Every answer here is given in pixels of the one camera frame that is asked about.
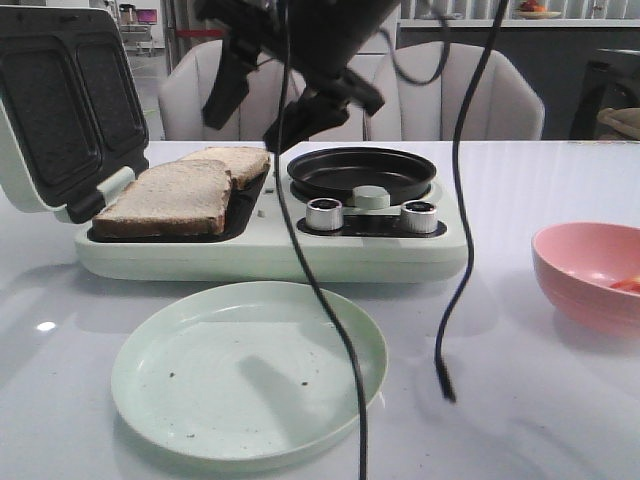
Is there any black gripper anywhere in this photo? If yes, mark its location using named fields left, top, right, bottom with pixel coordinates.
left=194, top=0, right=399, bottom=151

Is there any dark appliance at right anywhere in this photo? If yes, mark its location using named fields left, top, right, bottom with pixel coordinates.
left=569, top=48, right=639, bottom=140

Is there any left beige upholstered chair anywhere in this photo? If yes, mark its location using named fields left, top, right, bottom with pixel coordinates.
left=158, top=40, right=283, bottom=141

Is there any beige cushion at right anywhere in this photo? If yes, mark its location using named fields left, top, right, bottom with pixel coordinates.
left=597, top=107, right=640, bottom=141

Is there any silver control knob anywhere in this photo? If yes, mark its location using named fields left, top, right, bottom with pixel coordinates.
left=305, top=197, right=343, bottom=232
left=400, top=200, right=438, bottom=234

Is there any black cable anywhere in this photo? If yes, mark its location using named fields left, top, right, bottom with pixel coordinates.
left=432, top=0, right=510, bottom=401
left=275, top=0, right=370, bottom=480

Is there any dark counter with white top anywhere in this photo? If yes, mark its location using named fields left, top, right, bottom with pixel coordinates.
left=398, top=18, right=640, bottom=141

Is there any mint green round plate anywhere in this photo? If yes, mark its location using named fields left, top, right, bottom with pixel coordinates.
left=111, top=281, right=387, bottom=471

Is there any left silver control knob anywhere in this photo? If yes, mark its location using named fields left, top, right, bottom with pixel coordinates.
left=305, top=197, right=343, bottom=232

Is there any right silver control knob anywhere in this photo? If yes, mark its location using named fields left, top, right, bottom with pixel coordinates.
left=400, top=200, right=438, bottom=234

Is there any mint green breakfast maker base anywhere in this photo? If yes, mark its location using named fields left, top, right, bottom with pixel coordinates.
left=75, top=173, right=467, bottom=283

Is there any orange shrimp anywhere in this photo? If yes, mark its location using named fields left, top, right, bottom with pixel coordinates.
left=610, top=275, right=640, bottom=294

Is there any black round frying pan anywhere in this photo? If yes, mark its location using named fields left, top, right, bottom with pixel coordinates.
left=287, top=146, right=437, bottom=206

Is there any bread slice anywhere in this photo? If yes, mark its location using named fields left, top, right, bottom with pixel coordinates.
left=181, top=146, right=271, bottom=190
left=92, top=160, right=232, bottom=238

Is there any black cable left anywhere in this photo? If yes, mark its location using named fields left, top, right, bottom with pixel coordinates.
left=275, top=0, right=370, bottom=480

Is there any pink bowl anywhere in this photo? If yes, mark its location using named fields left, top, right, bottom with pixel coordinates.
left=531, top=222, right=639, bottom=338

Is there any black cable right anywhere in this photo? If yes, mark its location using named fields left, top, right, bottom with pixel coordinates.
left=432, top=0, right=510, bottom=401

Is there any right beige upholstered chair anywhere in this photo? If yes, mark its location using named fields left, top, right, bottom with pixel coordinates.
left=365, top=42, right=545, bottom=141

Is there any mint green breakfast maker lid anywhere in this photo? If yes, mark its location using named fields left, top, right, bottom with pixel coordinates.
left=1, top=6, right=149, bottom=224

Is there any fruit plate on counter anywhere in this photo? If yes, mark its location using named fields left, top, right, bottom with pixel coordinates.
left=514, top=0, right=562, bottom=20

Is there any beige upholstered chair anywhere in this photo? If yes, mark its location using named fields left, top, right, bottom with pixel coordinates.
left=158, top=40, right=283, bottom=141
left=365, top=42, right=545, bottom=141

